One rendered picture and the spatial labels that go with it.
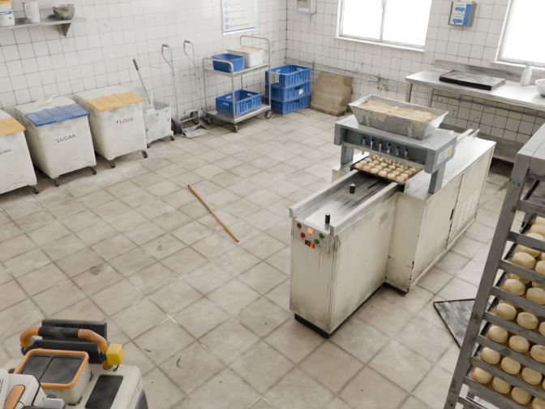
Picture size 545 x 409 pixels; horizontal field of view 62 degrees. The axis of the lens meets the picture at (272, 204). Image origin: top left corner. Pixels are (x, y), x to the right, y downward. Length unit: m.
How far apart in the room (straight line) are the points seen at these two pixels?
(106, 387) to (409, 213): 2.08
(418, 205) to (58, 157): 3.65
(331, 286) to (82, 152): 3.37
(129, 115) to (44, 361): 3.85
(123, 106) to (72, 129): 0.61
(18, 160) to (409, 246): 3.72
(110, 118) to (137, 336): 2.81
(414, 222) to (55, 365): 2.21
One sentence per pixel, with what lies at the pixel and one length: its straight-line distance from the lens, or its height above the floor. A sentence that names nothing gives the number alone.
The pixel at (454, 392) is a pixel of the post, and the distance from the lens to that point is 1.64.
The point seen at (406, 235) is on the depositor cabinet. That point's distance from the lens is 3.18.
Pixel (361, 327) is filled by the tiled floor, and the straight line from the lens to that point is 3.21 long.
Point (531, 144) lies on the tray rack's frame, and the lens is 1.24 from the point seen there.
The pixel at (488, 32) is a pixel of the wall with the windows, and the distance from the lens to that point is 6.10.
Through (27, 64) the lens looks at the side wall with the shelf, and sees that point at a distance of 5.60.
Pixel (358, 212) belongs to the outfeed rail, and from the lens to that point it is 2.67.
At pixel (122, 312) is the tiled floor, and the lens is 3.43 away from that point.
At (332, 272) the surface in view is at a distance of 2.70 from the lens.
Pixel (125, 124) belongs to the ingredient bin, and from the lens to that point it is 5.42.
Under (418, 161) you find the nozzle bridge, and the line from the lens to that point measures 3.00.
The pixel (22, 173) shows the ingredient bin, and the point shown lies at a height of 0.27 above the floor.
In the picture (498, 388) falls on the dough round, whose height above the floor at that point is 1.06.
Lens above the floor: 2.23
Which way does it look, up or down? 30 degrees down
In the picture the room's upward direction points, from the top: straight up
